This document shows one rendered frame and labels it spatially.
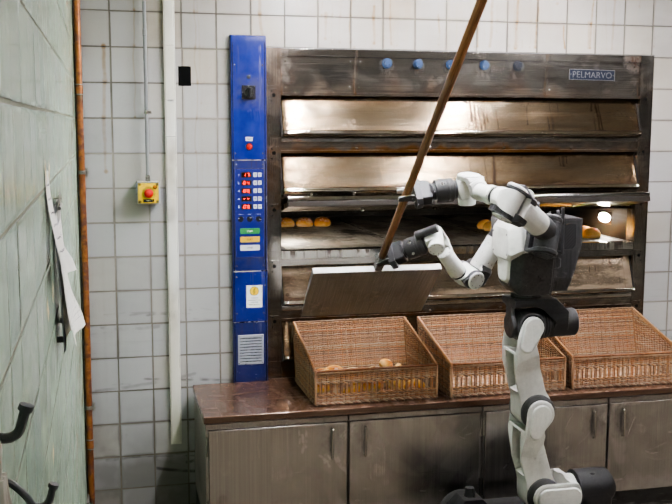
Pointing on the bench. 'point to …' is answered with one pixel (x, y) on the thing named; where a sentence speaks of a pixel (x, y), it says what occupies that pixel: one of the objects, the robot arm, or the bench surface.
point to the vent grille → (250, 349)
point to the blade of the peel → (369, 289)
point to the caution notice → (253, 296)
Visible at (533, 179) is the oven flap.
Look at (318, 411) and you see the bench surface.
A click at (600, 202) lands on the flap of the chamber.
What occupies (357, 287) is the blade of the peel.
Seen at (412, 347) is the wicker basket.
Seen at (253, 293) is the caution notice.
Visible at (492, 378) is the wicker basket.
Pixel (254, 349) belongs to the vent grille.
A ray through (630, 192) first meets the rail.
